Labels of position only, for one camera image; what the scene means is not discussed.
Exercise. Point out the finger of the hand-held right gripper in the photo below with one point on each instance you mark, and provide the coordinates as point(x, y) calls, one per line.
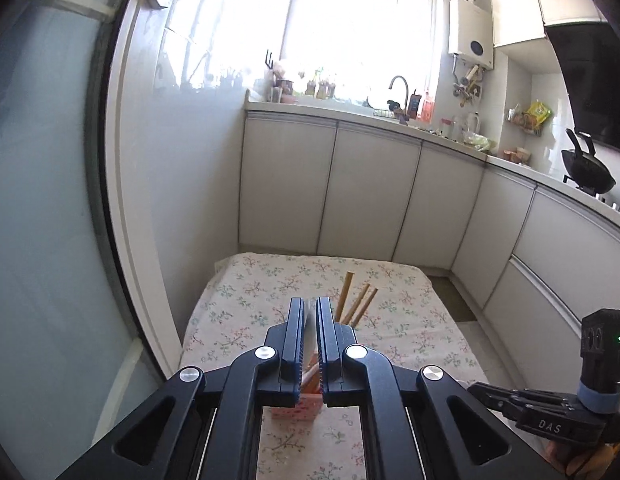
point(500, 396)
point(507, 414)

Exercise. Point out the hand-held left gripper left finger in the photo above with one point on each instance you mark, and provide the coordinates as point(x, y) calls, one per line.
point(295, 332)

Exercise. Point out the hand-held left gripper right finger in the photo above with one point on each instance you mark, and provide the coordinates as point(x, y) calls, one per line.
point(326, 332)

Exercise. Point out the white rice paddle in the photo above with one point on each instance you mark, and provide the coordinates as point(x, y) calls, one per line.
point(310, 320)

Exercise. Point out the wooden chopstick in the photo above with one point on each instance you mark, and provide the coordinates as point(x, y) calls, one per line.
point(359, 304)
point(345, 292)
point(366, 307)

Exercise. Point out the pink perforated utensil basket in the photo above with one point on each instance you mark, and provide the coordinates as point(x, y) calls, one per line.
point(295, 412)

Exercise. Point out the person's right hand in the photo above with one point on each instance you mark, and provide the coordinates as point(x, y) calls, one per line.
point(560, 460)

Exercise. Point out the floral tablecloth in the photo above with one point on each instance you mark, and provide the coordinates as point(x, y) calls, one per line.
point(270, 285)

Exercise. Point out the row of white cabinet doors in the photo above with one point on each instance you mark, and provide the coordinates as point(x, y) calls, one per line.
point(285, 185)

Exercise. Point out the gas stove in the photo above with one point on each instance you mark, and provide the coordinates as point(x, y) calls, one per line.
point(605, 200)

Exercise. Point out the black wok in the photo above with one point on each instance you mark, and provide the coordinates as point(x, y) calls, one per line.
point(587, 172)

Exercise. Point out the small bowls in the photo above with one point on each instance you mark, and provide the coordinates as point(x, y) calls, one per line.
point(517, 156)

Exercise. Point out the white kitchen countertop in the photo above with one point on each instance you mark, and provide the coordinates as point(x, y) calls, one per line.
point(310, 106)

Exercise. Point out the brown jar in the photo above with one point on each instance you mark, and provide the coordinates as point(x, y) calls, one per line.
point(286, 91)

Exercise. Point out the green vegetables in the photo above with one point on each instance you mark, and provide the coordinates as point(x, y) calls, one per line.
point(479, 142)

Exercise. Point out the dark bottle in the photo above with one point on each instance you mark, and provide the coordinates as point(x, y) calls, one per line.
point(414, 105)

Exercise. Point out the row of condiment bottles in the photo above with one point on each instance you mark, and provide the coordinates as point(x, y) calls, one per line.
point(322, 87)

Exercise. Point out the red bottle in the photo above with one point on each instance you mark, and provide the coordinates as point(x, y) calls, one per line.
point(427, 107)

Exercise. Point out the curved metal faucet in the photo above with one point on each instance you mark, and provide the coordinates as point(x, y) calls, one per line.
point(390, 91)

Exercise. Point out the yellow snack packet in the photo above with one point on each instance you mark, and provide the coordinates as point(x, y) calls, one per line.
point(537, 112)

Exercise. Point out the white jug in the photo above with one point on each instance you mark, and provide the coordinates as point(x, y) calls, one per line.
point(472, 122)

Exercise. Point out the black range hood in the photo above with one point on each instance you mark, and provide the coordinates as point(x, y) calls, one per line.
point(600, 90)

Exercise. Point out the sliding glass door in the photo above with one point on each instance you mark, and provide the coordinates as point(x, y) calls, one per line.
point(50, 210)

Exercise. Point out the water heater pipes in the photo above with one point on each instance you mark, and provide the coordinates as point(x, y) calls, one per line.
point(465, 85)

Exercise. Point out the kitchen window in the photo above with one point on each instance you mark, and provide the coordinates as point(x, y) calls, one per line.
point(340, 25)

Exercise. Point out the white water heater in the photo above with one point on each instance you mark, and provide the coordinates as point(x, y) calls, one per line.
point(465, 30)

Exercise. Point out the white upper cabinet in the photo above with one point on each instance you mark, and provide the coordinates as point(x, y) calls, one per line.
point(515, 5)

